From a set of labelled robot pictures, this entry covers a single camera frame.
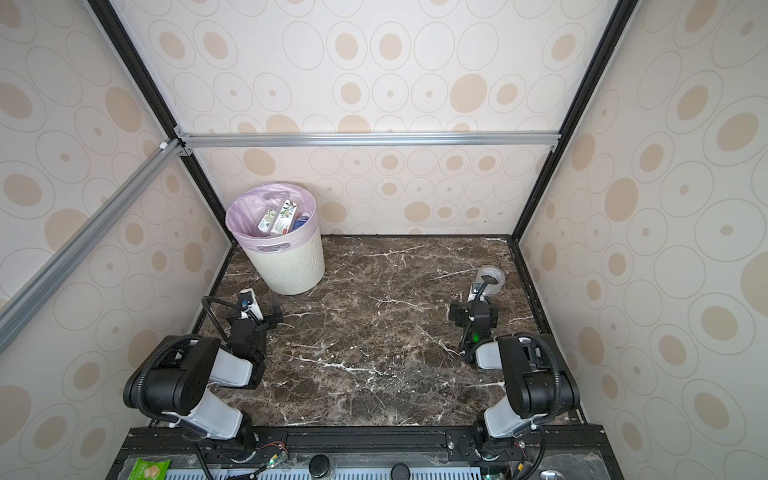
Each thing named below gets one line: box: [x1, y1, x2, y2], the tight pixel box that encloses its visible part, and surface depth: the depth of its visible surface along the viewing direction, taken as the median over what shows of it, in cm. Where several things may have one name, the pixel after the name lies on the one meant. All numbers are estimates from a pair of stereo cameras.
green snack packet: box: [127, 458, 171, 480], surface depth 70 cm
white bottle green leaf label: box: [271, 199, 298, 234], surface depth 94 cm
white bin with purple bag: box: [225, 182, 325, 295], surface depth 94 cm
